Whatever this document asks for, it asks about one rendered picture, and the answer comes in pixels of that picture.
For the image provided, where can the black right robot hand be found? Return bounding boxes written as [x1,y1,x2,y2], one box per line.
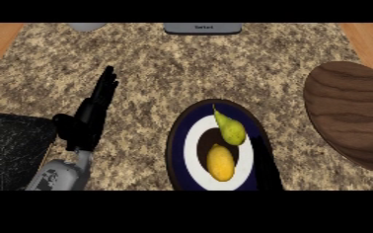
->
[251,133,286,192]

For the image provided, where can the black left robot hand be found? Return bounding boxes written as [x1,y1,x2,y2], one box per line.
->
[52,65,121,153]

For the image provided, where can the yellow lemon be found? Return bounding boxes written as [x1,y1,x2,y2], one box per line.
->
[205,143,238,183]

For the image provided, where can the blue and white plate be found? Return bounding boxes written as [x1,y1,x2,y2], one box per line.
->
[166,99,275,192]

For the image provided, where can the brown wooden bowl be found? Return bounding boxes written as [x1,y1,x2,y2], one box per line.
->
[304,60,373,172]

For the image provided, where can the green pear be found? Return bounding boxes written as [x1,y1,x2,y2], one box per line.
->
[211,104,248,146]

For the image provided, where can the black marbled block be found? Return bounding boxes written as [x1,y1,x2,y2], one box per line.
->
[0,113,59,192]

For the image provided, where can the grey round object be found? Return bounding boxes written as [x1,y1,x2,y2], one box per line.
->
[65,23,108,33]

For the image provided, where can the grey flat appliance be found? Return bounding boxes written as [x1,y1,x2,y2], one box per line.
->
[164,23,244,36]

